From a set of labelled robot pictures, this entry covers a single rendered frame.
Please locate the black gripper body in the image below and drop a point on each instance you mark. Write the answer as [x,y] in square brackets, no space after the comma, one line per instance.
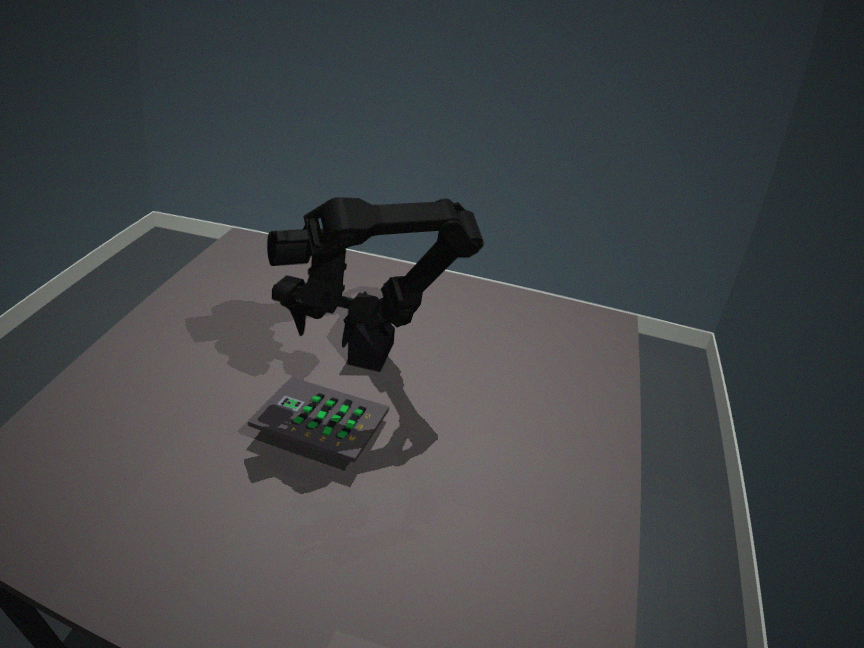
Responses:
[363,308]

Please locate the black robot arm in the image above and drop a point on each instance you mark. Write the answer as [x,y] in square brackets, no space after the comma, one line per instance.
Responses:
[351,221]

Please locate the grey switch panel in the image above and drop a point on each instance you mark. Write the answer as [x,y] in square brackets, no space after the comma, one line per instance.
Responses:
[320,418]

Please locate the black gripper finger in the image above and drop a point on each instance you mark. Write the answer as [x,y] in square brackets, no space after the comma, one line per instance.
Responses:
[298,318]
[348,329]

